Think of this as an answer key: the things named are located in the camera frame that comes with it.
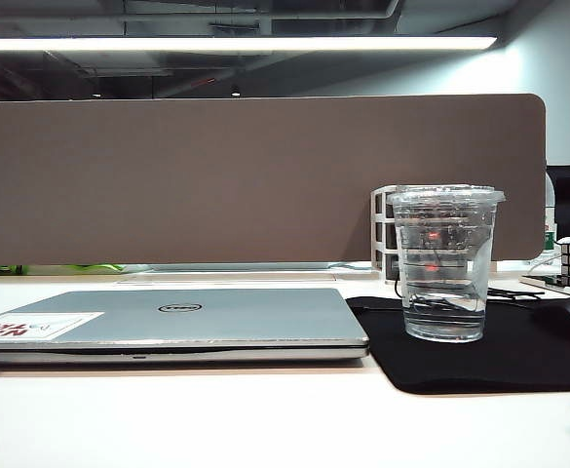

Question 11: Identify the black laptop cable with plug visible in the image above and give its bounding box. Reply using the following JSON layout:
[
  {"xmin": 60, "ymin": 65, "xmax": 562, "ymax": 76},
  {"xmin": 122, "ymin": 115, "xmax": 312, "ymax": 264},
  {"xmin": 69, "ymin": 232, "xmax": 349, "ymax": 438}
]
[{"xmin": 392, "ymin": 272, "xmax": 548, "ymax": 313}]

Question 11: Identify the silver Dell laptop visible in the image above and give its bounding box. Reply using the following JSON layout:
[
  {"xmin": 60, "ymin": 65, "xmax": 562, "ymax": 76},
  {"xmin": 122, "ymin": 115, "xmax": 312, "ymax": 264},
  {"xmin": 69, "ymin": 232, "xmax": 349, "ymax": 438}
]
[{"xmin": 0, "ymin": 287, "xmax": 371, "ymax": 366}]

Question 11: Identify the white sticker with red letters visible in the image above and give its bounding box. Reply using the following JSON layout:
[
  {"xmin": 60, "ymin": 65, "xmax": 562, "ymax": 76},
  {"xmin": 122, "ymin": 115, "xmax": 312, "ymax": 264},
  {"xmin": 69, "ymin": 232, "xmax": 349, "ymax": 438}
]
[{"xmin": 0, "ymin": 311, "xmax": 105, "ymax": 339}]

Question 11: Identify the brown desk divider panel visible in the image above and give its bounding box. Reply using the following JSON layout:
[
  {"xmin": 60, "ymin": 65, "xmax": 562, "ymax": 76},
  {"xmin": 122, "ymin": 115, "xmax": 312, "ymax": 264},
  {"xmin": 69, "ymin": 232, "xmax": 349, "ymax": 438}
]
[{"xmin": 0, "ymin": 93, "xmax": 548, "ymax": 267}]

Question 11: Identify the white black drawer organizer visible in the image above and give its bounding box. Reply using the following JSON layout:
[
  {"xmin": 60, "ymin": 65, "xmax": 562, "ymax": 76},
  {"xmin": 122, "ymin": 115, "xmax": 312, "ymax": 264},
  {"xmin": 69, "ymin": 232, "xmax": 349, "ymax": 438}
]
[{"xmin": 369, "ymin": 184, "xmax": 498, "ymax": 286}]

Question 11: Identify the black mouse pad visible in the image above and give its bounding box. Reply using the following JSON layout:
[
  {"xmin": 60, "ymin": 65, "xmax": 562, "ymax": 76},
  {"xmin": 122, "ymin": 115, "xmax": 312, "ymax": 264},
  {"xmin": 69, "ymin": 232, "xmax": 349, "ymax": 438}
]
[{"xmin": 345, "ymin": 294, "xmax": 570, "ymax": 395}]

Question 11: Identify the clear plastic cup with lid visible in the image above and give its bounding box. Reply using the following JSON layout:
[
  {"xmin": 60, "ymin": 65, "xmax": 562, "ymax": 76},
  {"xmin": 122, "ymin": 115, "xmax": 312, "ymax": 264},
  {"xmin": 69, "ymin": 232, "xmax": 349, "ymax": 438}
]
[{"xmin": 385, "ymin": 183, "xmax": 507, "ymax": 344}]

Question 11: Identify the silver divider base rail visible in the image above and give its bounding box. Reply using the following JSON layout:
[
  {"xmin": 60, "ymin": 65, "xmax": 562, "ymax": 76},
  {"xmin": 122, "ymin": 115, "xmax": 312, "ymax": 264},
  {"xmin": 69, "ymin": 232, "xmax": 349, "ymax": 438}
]
[{"xmin": 145, "ymin": 261, "xmax": 337, "ymax": 273}]

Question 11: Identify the long ceiling light strip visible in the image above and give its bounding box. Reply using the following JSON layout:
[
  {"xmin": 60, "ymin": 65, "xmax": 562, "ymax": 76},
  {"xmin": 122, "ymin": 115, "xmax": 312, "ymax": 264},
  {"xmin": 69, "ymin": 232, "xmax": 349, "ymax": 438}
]
[{"xmin": 0, "ymin": 34, "xmax": 499, "ymax": 53}]

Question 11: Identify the bright green object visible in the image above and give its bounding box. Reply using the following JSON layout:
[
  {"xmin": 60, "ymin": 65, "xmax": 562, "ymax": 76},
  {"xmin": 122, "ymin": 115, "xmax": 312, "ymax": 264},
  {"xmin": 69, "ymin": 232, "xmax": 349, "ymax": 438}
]
[{"xmin": 64, "ymin": 262, "xmax": 121, "ymax": 275}]

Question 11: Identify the flat tan board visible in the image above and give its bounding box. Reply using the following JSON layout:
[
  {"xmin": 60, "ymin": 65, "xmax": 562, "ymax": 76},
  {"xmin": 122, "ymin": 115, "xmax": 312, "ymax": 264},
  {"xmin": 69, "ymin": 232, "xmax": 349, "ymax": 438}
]
[{"xmin": 519, "ymin": 273, "xmax": 570, "ymax": 298}]

